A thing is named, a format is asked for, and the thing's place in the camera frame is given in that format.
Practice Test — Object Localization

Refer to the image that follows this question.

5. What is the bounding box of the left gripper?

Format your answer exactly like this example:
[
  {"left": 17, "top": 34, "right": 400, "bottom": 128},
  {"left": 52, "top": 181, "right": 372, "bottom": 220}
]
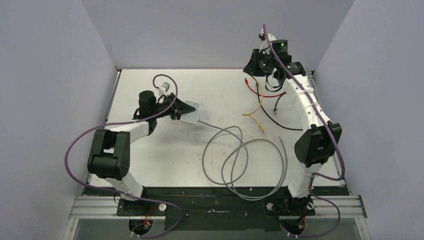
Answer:
[{"left": 151, "top": 93, "right": 195, "bottom": 120}]

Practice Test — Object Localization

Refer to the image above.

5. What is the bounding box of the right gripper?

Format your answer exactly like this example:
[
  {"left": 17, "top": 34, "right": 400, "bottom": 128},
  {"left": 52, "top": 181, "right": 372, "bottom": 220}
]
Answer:
[{"left": 244, "top": 48, "right": 276, "bottom": 77}]

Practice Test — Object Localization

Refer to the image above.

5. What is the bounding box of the white network switch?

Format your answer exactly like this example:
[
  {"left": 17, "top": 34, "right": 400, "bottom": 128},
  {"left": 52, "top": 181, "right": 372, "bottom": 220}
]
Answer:
[{"left": 180, "top": 99, "right": 201, "bottom": 124}]

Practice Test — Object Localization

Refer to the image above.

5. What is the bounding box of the red ethernet cable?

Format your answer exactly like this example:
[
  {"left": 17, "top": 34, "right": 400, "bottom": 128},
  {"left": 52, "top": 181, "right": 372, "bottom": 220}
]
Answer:
[{"left": 243, "top": 77, "right": 287, "bottom": 99}]

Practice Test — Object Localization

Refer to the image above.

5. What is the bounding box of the yellow ethernet cable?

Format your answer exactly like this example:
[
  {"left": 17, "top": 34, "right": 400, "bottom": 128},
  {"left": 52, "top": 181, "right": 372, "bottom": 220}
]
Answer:
[{"left": 241, "top": 76, "right": 266, "bottom": 134}]

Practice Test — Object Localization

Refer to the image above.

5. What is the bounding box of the grey ethernet cable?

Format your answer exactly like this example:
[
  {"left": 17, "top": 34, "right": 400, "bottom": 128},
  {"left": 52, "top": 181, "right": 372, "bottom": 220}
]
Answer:
[{"left": 198, "top": 119, "right": 288, "bottom": 202}]

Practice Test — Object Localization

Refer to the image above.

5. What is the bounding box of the black ethernet cable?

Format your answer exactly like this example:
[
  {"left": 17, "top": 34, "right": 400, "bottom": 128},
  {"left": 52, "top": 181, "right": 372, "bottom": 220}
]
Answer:
[{"left": 256, "top": 74, "right": 304, "bottom": 132}]

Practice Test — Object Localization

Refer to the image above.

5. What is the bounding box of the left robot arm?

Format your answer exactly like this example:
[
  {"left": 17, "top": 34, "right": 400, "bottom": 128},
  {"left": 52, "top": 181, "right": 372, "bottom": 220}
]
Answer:
[{"left": 87, "top": 90, "right": 200, "bottom": 216}]

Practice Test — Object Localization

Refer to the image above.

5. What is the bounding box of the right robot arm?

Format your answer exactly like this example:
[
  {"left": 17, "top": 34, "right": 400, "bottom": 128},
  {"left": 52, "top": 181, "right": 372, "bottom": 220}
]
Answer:
[{"left": 243, "top": 38, "right": 342, "bottom": 214}]

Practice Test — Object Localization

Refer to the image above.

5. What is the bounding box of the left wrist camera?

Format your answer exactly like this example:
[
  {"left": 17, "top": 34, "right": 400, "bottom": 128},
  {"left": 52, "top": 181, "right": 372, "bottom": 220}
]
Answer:
[{"left": 158, "top": 82, "right": 170, "bottom": 96}]

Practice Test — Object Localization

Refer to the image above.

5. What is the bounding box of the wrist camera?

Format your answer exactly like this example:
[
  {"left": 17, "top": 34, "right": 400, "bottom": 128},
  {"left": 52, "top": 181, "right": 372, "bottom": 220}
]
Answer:
[
  {"left": 258, "top": 31, "right": 277, "bottom": 51},
  {"left": 158, "top": 82, "right": 170, "bottom": 96}
]

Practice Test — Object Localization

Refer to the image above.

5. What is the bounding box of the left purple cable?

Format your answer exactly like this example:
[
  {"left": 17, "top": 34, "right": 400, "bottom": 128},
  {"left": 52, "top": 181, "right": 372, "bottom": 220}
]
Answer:
[{"left": 63, "top": 74, "right": 184, "bottom": 239}]

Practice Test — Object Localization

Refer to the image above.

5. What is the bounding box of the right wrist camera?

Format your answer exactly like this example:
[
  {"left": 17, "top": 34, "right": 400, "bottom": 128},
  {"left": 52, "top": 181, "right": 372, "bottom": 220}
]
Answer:
[{"left": 258, "top": 31, "right": 277, "bottom": 51}]

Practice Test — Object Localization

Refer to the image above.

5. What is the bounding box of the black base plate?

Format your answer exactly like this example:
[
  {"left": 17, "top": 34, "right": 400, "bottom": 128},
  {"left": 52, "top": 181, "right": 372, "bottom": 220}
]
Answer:
[{"left": 71, "top": 186, "right": 351, "bottom": 234}]

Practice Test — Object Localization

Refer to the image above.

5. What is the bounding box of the aluminium rail frame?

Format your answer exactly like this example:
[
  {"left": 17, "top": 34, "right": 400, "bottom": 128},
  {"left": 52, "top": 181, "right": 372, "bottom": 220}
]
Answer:
[{"left": 62, "top": 69, "right": 372, "bottom": 240}]

